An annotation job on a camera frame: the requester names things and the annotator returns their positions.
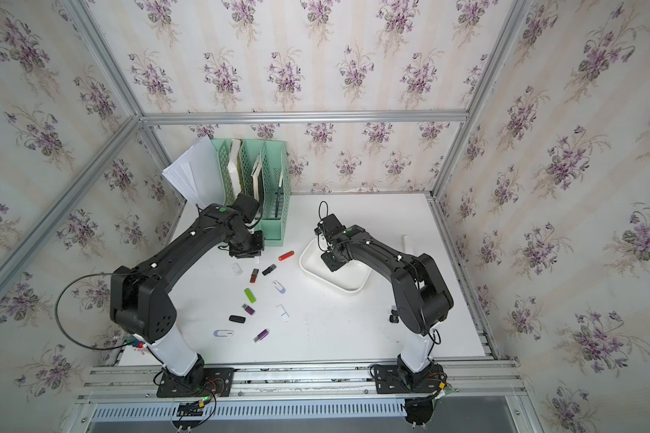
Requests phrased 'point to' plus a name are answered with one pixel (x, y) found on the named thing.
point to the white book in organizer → (235, 165)
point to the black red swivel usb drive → (254, 275)
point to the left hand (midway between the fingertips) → (263, 253)
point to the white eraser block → (407, 244)
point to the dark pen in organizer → (279, 192)
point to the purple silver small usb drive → (248, 308)
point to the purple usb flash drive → (262, 336)
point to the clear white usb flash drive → (236, 269)
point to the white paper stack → (198, 171)
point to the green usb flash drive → (252, 299)
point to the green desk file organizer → (275, 172)
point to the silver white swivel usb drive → (223, 333)
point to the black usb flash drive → (237, 318)
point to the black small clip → (394, 317)
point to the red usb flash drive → (286, 255)
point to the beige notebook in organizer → (255, 175)
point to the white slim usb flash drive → (283, 314)
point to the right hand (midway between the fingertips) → (338, 259)
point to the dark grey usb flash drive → (269, 269)
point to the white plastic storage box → (347, 278)
